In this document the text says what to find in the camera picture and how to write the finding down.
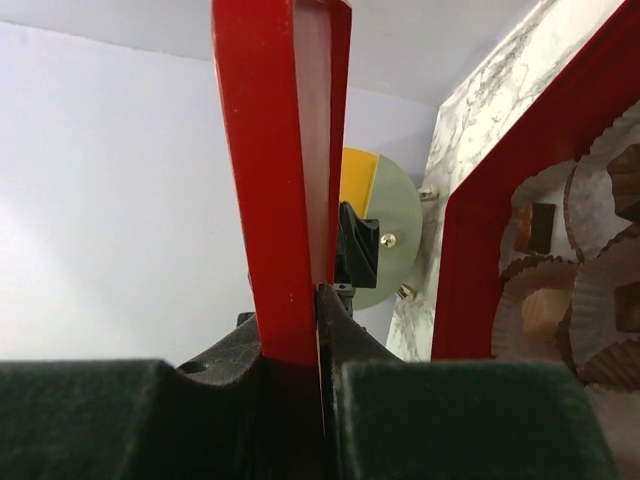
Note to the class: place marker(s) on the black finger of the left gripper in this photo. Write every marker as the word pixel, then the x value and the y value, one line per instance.
pixel 357 255

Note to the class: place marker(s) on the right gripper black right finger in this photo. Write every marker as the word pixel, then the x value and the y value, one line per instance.
pixel 390 419

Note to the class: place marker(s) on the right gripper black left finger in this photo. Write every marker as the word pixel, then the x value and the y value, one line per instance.
pixel 213 417

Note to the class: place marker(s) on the dark chocolate piece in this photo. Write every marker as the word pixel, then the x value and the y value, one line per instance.
pixel 625 178
pixel 627 306
pixel 534 228

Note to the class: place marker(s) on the red chocolate box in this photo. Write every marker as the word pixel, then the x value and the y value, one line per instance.
pixel 542 97

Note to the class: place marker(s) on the red box lid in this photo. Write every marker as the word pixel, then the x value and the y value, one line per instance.
pixel 282 69

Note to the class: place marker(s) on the grey green drawer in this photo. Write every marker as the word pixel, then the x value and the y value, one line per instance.
pixel 397 204

